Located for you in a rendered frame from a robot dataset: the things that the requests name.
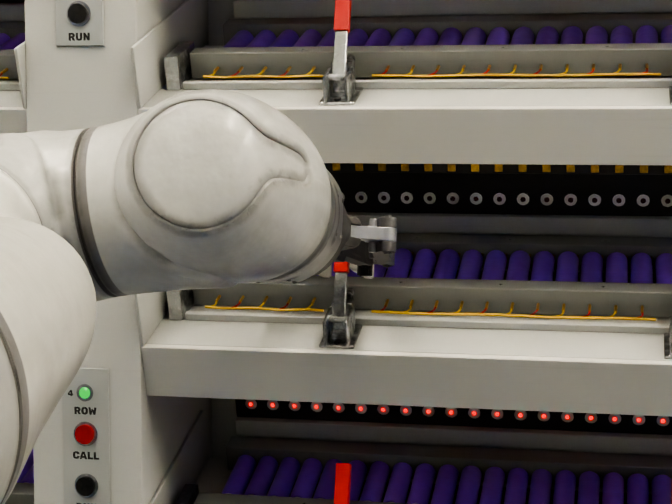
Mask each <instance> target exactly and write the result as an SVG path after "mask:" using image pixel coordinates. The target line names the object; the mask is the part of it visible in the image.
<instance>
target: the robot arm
mask: <svg viewBox="0 0 672 504"><path fill-rule="evenodd" d="M343 202H344V199H343V195H342V192H341V190H340V187H339V185H338V184H337V182H336V180H335V179H334V177H333V176H332V175H331V173H330V172H329V171H328V170H327V169H326V167H325V165H324V162H323V160H322V158H321V156H320V154H319V153H318V151H317V149H316V147H315V146H314V144H313V143H312V142H311V140H310V139H309V138H308V137H307V136H306V135H305V133H304V132H303V131H302V130H301V129H300V128H299V127H298V126H297V125H296V124H295V123H294V122H292V121H291V120H290V119H289V118H288V117H286V116H285V115H284V114H283V113H281V112H280V111H278V110H277V109H275V108H273V107H272V106H270V105H268V104H266V103H265V102H263V101H261V100H259V99H256V98H254V97H252V96H249V95H246V94H243V93H239V92H235V91H229V90H221V89H201V90H194V91H188V92H184V93H181V94H178V95H175V96H172V97H170V98H168V99H165V100H164V101H162V102H160V103H158V104H157V105H155V106H154V107H152V108H151V109H150V110H148V111H146V112H144V113H142V114H140V115H137V116H134V117H132V118H129V119H126V120H122V121H119V122H116V123H111V124H107V125H102V126H97V127H92V128H86V129H77V130H68V131H48V130H44V131H34V132H26V133H7V134H0V504H5V502H6V501H7V499H8V498H9V496H10V494H11V493H12V491H13V489H14V487H15V485H16V483H17V481H18V479H19V477H20V475H21V472H22V470H23V468H24V466H25V464H26V462H27V460H28V457H29V455H30V453H31V451H32V449H33V447H34V445H35V442H36V440H37V438H38V436H39V435H40V433H41V431H42V429H43V428H44V426H45V424H46V423H47V421H48V419H49V418H50V416H51V414H52V412H53V411H54V409H55V407H56V406H57V404H58V402H59V401H60V399H61V398H62V396H63V395H64V393H65V392H66V390H67V389H68V387H69V385H70V384H71V382H72V381H73V379H74V377H75V376H76V374H77V372H78V371H79V369H80V367H81V365H82V363H83V361H84V359H85V357H86V354H87V352H88V350H89V347H90V345H91V341H92V338H93V334H94V330H95V323H96V310H97V304H96V301H101V300H105V299H110V298H115V297H120V296H127V295H135V294H143V293H152V292H163V291H175V290H188V289H214V288H230V287H233V286H235V285H237V284H238V283H254V282H256V283H261V282H292V283H293V284H297V282H300V281H303V280H305V279H309V278H312V277H314V276H316V275H319V276H321V277H323V278H330V277H332V263H333V262H344V261H346V262H349V263H350V265H349V269H351V270H352V271H353V272H355V273H357V275H358V276H362V277H364V278H366V279H372V278H374V264H379V265H382V266H383V267H391V266H394V265H395V253H396V237H397V229H396V228H397V218H395V217H392V216H391V215H385V217H380V218H378V219H375V218H371V219H370V220H369V226H362V225H361V222H360V220H359V219H358V218H357V217H354V216H350V215H347V212H346V209H345V207H344V205H343Z"/></svg>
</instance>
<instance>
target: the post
mask: <svg viewBox="0 0 672 504"><path fill-rule="evenodd" d="M185 1H186V0H103V10H104V45H98V46H56V20H55V0H25V51H26V102H27V132H34V131H44V130H48V131H68V130H77V129H86V128H92V127H97V126H102V125H107V124H111V123H116V122H119V121H122V120H126V119H129V118H132V117H134V116H137V115H138V109H139V108H138V107H137V99H136V90H135V82H134V74H133V65H132V57H131V49H130V48H131V47H132V46H133V45H134V44H135V43H137V42H138V41H139V40H140V39H141V38H142V37H144V36H145V35H146V34H147V33H148V32H150V31H151V30H152V29H153V28H154V27H155V26H157V25H158V24H159V23H160V22H161V21H163V20H164V19H165V18H166V17H167V16H168V15H170V14H171V13H172V12H173V11H174V10H176V9H177V8H178V7H179V6H180V5H182V4H183V3H184V2H185ZM96 304H97V310H96V323H95V330H94V334H93V338H92V341H91V345H90V347H89V350H88V352H87V354H86V357H85V359H84V361H83V363H82V365H81V367H80V368H100V369H109V418H110V486H111V504H149V503H150V501H151V500H152V498H153V496H154V494H155V492H156V490H157V489H158V487H159V485H160V483H161V481H162V480H163V478H164V476H165V474H166V472H167V471H168V469H169V467H170V465H171V463H172V462H173V460H174V458H175V456H176V454H177V453H178V451H179V449H180V447H181V445H182V444H183V442H184V440H185V438H186V436H187V435H188V433H189V431H190V429H191V427H192V426H193V424H194V422H195V420H196V418H197V417H198V415H199V413H200V411H201V410H203V411H204V417H205V426H206V435H207V444H208V453H209V457H211V458H212V436H211V398H195V397H170V396H148V395H147V392H146V384H145V376H144V368H143V361H142V353H141V345H140V337H139V330H138V322H137V314H136V306H135V298H134V295H127V296H120V297H115V298H110V299H105V300H101V301H96ZM33 458H34V504H64V471H63V415H62V398H61V399H60V401H59V402H58V404H57V406H56V407H55V409H54V411H53V412H52V414H51V416H50V418H49V419H48V421H47V423H46V424H45V426H44V428H43V429H42V431H41V433H40V435H39V436H38V438H37V440H36V442H35V445H34V447H33Z"/></svg>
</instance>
